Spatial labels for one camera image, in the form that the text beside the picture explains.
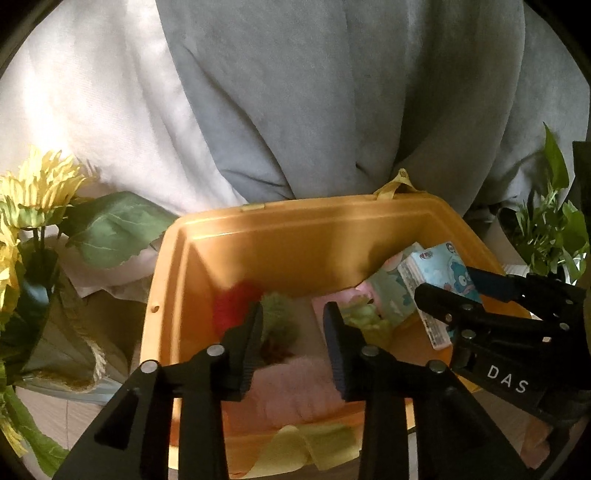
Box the orange plastic crate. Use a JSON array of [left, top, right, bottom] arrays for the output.
[[139, 168, 532, 478]]

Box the pink printed handkerchief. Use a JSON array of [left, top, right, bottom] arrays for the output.
[[311, 281, 375, 324]]

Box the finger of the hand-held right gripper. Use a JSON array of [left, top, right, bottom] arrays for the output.
[[414, 282, 555, 344], [465, 266, 589, 319]]

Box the red pompom flower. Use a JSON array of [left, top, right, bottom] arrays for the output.
[[211, 281, 302, 365]]

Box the sunflower bouquet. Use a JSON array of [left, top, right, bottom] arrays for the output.
[[0, 147, 180, 478]]

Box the pale curtain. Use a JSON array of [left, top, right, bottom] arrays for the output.
[[0, 0, 259, 301]]

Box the teal cartoon packet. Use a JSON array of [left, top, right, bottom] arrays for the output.
[[369, 242, 426, 328]]

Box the grey curtain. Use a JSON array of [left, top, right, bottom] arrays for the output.
[[154, 0, 591, 220]]

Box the pink fluffy towel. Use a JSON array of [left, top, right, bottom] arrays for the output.
[[222, 355, 365, 435]]

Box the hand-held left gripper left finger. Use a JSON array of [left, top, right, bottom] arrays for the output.
[[53, 302, 265, 480]]

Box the green potted plant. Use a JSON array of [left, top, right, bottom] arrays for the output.
[[501, 122, 591, 282]]

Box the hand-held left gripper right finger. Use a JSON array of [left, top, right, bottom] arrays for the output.
[[322, 301, 522, 480]]

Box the blue tissue pack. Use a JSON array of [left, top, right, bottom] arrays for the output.
[[397, 242, 483, 350]]

